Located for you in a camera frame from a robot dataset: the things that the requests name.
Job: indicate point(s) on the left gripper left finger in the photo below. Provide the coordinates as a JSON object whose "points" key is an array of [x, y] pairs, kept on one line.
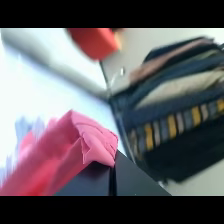
{"points": [[90, 181]]}

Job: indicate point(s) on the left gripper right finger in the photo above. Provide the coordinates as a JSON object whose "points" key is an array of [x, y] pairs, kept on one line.
{"points": [[133, 180]]}

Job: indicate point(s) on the red garment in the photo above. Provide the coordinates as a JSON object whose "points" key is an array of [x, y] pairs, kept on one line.
{"points": [[76, 150]]}

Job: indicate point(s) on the black garment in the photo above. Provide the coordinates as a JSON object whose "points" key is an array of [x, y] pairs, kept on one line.
{"points": [[186, 153]]}

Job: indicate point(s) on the yellow and grey striped garment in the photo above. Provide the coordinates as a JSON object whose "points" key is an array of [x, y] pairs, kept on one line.
{"points": [[173, 128]]}

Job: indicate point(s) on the beige garment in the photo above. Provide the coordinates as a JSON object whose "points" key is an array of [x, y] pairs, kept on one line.
{"points": [[180, 87]]}

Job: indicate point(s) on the brown garment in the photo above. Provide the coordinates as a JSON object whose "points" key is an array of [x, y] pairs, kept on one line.
{"points": [[160, 63]]}

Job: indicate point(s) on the orange-red garment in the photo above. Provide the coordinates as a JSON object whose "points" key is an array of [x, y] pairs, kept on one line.
{"points": [[95, 41]]}

